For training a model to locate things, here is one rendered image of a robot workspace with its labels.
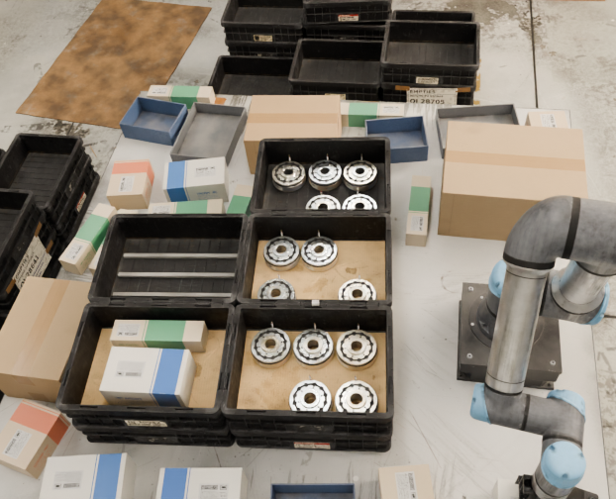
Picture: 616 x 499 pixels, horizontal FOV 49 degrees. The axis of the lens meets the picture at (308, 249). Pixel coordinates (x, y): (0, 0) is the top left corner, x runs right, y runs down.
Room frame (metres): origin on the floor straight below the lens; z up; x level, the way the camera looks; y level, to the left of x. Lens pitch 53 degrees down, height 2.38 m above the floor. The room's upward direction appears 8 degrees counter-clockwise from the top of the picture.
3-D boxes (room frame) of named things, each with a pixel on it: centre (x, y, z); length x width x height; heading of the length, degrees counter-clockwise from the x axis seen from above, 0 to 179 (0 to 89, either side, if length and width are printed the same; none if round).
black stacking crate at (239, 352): (0.77, 0.03, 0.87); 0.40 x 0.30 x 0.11; 80
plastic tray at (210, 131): (1.81, 0.29, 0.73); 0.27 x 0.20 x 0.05; 161
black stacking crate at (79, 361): (0.83, 0.42, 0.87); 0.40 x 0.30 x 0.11; 80
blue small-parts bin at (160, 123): (1.91, 0.49, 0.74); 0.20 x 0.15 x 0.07; 66
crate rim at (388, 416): (0.77, 0.03, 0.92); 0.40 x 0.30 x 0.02; 80
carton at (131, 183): (1.60, 0.56, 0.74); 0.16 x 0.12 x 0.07; 174
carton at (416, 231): (1.34, -0.36, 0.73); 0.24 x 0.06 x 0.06; 164
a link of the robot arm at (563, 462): (0.39, -0.42, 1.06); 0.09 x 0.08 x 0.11; 157
